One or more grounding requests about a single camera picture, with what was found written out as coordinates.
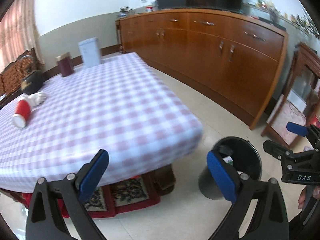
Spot wooden bench sofa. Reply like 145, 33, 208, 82
1, 48, 40, 99

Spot red white paper cup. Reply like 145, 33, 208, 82
12, 99, 31, 129

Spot patterned red rug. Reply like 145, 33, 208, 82
22, 174, 161, 219

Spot pink floral framed panel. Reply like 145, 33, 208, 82
271, 100, 306, 145

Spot carved wooden side stand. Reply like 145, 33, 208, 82
261, 42, 319, 147

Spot black cast iron teapot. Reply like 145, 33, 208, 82
21, 70, 44, 95

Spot dark wooden table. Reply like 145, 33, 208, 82
150, 164, 176, 196

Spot pink patterned curtain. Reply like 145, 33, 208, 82
1, 0, 44, 72

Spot white rectangular tin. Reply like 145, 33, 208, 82
78, 37, 102, 67

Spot black trash bucket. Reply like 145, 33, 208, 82
199, 137, 262, 203

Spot wooden sideboard cabinet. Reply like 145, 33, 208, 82
116, 9, 288, 129

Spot white tissue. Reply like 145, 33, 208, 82
24, 92, 48, 108

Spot checkered tablecloth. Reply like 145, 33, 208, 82
1, 53, 203, 193

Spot person's right hand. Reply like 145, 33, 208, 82
300, 185, 319, 225

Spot green white carton box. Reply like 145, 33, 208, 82
223, 156, 234, 166

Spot dark red tea canister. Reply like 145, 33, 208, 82
56, 52, 74, 77

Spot potted plant on sideboard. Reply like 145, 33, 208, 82
118, 6, 134, 18

